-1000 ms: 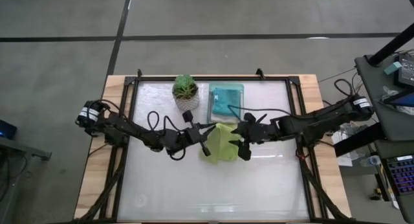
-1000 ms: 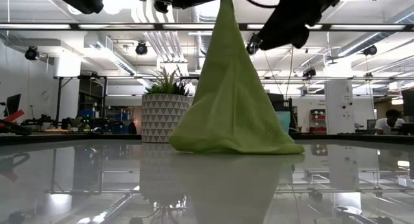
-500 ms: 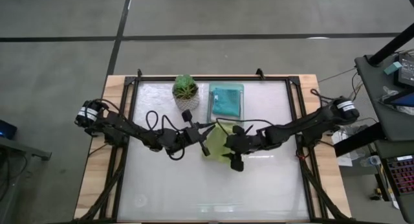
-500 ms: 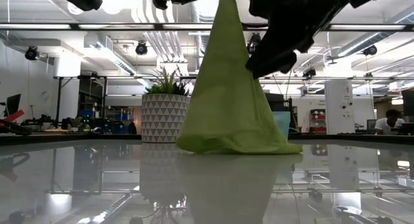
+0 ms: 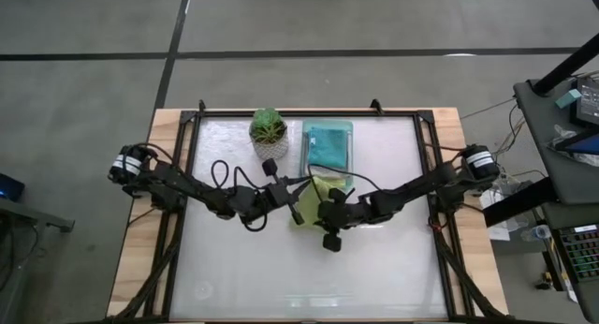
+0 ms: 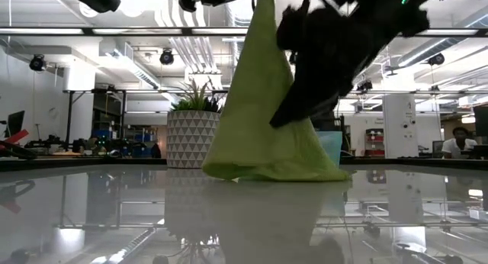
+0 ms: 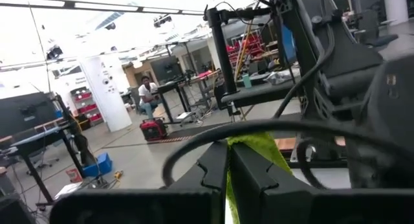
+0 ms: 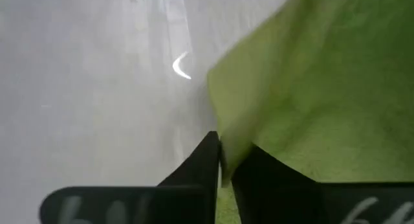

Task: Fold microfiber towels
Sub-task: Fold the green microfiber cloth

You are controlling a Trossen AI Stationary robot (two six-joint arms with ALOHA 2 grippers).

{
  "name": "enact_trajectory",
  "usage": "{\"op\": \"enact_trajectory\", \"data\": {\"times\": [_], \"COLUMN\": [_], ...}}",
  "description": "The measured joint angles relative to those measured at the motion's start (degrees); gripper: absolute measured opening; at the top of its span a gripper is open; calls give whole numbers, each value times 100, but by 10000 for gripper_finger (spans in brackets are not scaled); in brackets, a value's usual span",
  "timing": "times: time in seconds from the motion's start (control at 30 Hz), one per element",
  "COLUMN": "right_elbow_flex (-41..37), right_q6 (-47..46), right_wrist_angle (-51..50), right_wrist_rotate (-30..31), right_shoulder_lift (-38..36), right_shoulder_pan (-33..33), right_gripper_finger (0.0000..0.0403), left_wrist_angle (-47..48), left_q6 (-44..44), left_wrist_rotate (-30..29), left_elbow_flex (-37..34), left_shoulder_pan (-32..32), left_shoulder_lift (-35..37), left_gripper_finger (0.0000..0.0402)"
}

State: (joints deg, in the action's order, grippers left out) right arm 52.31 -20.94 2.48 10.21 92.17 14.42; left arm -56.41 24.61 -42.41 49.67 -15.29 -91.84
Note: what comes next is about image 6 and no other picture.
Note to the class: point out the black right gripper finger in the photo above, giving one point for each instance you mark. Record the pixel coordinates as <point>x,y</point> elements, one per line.
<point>286,111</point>
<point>318,105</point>

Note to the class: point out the lime green microfiber towel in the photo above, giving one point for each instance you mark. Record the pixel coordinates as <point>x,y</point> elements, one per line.
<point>251,142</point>

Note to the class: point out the translucent teal plastic bin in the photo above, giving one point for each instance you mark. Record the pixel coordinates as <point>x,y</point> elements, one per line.
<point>331,145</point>

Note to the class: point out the white building column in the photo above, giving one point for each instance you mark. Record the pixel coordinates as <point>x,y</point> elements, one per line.
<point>400,123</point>

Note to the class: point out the green succulent plant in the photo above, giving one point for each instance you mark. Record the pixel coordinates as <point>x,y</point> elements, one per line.
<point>196,102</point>

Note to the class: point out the triangle-patterned plant pot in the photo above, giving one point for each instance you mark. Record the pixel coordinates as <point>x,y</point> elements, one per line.
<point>187,142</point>

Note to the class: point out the black crossbar with light strips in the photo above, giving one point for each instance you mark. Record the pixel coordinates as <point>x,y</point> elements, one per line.
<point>114,31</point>

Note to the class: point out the person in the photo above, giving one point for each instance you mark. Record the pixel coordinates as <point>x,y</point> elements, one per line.
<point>459,143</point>
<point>92,142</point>

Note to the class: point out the black shelf rack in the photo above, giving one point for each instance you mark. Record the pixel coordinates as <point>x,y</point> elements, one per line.
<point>110,107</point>

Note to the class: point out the black ceiling-hung camera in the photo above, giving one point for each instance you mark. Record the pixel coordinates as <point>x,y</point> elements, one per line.
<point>37,62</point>
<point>366,85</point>
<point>166,57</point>
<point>436,59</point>

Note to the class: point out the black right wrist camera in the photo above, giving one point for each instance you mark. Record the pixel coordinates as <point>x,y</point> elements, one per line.
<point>291,29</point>

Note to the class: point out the silver ceiling air duct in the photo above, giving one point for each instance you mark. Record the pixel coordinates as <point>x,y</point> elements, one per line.
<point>238,50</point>

